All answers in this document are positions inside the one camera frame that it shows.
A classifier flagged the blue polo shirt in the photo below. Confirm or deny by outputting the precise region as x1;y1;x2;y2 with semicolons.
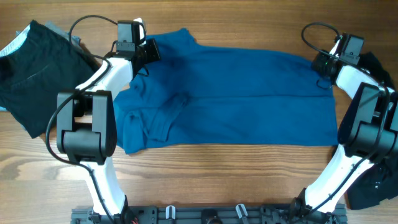
114;29;337;154

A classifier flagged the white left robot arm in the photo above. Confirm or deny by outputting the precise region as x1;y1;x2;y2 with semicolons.
53;39;160;223

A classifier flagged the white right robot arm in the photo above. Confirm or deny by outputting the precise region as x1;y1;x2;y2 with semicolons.
287;52;397;223

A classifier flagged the folded black shirt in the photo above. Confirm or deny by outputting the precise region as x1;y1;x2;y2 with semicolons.
1;21;99;138

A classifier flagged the folded grey garment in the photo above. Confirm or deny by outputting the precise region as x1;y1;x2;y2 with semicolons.
7;21;80;47

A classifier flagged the crumpled black garment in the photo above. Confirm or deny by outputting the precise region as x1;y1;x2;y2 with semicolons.
346;52;397;210

